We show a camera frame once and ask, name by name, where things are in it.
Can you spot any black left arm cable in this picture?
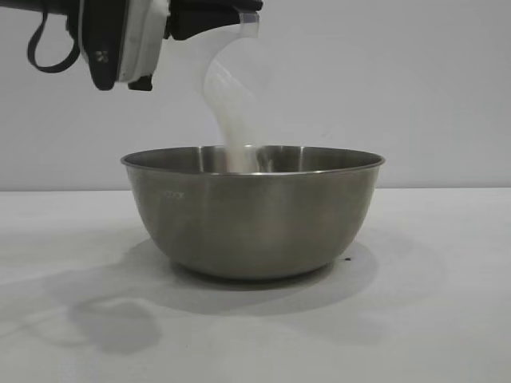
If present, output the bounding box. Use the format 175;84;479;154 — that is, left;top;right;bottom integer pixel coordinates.
26;0;80;73

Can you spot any clear plastic measuring cup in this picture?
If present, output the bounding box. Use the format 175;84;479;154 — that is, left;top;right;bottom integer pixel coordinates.
199;10;264;120

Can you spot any white uncooked rice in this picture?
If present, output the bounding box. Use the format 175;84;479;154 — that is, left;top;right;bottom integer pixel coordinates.
202;59;276;176

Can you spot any stainless steel mixing bowl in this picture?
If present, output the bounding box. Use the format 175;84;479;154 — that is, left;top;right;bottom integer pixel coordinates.
120;144;386;279

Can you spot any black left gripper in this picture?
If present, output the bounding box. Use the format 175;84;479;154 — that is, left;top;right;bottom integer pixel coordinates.
163;0;264;41

